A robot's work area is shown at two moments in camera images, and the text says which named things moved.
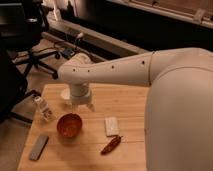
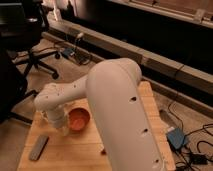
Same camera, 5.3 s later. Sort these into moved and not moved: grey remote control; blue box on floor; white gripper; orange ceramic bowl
Moved: orange ceramic bowl; white gripper
Not moved: blue box on floor; grey remote control
